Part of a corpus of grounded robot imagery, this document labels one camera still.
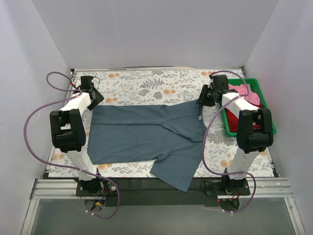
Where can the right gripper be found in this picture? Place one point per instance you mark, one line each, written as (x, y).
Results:
(203, 98)

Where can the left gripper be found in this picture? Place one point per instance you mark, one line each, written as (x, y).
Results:
(97, 98)

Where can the blue grey t shirt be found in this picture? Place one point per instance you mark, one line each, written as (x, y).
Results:
(171, 136)

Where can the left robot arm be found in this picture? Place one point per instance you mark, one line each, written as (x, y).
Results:
(68, 133)

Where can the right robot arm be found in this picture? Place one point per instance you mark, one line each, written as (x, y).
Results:
(254, 134)

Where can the red t shirt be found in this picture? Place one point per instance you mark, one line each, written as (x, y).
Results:
(232, 113)

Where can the pink t shirt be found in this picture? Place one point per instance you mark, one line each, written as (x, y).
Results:
(252, 97)

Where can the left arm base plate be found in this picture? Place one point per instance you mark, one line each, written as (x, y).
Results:
(95, 188)

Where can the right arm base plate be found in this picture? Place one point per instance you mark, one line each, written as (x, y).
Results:
(218, 188)

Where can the aluminium frame rail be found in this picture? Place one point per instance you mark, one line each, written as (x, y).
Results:
(150, 207)

